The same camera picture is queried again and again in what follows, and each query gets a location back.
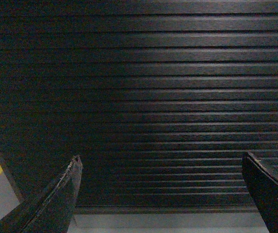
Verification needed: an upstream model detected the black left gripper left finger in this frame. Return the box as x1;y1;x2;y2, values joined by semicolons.
0;155;83;233

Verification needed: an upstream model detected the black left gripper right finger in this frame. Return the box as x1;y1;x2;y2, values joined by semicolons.
242;152;278;233

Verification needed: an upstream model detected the black slatted checkout counter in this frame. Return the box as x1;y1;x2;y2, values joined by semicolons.
0;0;278;214

